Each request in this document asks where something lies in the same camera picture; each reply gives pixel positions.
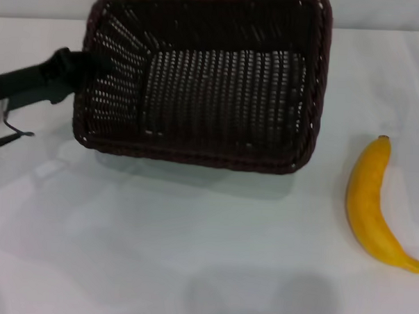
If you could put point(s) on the black woven plastic basket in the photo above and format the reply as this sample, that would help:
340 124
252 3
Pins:
212 94

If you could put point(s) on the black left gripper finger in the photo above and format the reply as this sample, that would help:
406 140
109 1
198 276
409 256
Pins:
93 65

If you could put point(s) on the yellow banana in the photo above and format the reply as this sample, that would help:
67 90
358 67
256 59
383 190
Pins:
366 198

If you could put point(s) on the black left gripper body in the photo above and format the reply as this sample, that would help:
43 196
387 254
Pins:
35 81

